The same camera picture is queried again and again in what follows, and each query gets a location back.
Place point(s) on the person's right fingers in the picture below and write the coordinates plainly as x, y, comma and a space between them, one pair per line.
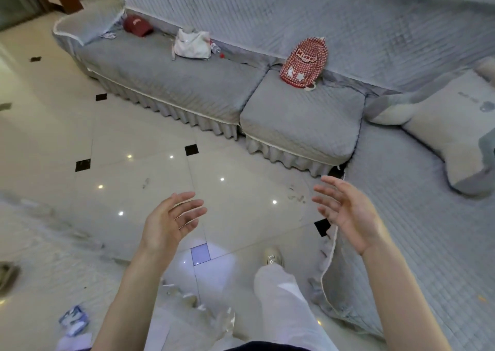
328, 200

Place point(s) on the grey armrest cushion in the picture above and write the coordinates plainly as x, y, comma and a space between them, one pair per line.
87, 24

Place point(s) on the grey square seat cushion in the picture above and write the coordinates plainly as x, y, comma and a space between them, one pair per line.
301, 118

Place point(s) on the person's left forearm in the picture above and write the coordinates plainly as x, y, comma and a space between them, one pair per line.
131, 300

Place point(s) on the person's right hand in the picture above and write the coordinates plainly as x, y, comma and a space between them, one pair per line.
355, 215

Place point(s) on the person's right forearm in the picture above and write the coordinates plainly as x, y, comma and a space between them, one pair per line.
398, 296

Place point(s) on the grey quilted sofa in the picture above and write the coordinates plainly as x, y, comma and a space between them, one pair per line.
309, 22

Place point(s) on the clear plastic water bottle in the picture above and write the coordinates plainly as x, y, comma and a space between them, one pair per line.
216, 49

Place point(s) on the grey white bone-shaped pillow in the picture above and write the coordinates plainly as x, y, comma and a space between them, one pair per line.
452, 122

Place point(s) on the red checked backpack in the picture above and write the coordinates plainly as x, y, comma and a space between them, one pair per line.
305, 64

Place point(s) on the person's left hand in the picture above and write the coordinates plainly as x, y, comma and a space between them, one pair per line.
162, 227

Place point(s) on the white handbag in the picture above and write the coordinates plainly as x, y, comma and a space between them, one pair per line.
190, 45

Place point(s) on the dark slipper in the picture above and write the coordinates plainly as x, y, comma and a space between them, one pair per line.
7, 277

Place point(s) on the beige sneaker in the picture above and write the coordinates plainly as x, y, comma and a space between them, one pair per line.
272, 257

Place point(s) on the red baseball cap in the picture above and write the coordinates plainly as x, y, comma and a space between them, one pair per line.
136, 25

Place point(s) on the white trousers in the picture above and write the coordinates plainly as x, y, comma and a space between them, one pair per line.
284, 308

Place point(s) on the small patterned cloth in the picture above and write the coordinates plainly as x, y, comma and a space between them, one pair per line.
108, 35

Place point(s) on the person's left fingers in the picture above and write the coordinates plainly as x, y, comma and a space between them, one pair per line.
189, 209

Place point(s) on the grey quilted mat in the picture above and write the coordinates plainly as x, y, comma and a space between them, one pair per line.
46, 254

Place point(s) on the blue white packet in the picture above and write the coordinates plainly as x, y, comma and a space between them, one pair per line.
74, 321

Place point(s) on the dark shirt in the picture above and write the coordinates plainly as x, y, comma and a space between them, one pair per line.
267, 347

